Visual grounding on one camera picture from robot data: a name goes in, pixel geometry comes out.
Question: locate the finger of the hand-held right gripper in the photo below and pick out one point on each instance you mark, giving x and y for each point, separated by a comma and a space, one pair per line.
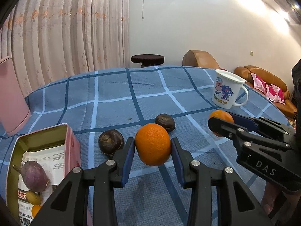
225, 128
242, 121

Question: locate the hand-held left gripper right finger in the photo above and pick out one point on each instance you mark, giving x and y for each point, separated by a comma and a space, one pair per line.
177, 162

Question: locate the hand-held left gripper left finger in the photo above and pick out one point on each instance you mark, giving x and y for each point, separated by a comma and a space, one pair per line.
128, 160

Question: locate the orange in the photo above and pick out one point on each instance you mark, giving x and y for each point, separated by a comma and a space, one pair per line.
152, 144
36, 210
221, 115

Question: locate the pink metal tin box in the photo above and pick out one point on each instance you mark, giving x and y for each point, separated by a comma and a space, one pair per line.
73, 146

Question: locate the purple sweet potato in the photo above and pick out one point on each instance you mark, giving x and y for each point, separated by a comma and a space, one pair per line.
33, 175

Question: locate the small yellow-green fruit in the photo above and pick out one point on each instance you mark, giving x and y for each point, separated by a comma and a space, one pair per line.
34, 197

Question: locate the person's right hand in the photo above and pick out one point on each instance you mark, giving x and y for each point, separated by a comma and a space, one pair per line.
270, 197

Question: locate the dark brown round fruit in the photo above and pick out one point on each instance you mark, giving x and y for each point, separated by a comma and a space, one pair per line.
165, 122
111, 142

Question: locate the white printed mug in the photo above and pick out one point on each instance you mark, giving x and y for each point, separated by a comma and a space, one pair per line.
225, 91

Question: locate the pink floral cushion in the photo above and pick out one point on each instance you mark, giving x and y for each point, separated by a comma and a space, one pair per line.
276, 94
258, 82

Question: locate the brown leather sofa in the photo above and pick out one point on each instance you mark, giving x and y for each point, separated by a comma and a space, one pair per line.
270, 75

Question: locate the blue plaid tablecloth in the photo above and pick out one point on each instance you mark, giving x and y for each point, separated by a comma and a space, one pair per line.
105, 91

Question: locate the brown leather chair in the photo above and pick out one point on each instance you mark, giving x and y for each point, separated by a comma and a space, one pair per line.
199, 58

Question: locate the white printed paper sheet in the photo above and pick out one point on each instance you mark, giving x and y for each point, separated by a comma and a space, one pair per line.
54, 160

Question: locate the dark round stool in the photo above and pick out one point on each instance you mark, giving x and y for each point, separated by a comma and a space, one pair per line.
147, 58

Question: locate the pink plastic bin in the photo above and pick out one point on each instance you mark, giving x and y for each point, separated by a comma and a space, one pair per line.
11, 98

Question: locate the pink floral curtain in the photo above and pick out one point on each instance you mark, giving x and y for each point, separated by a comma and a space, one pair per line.
70, 28

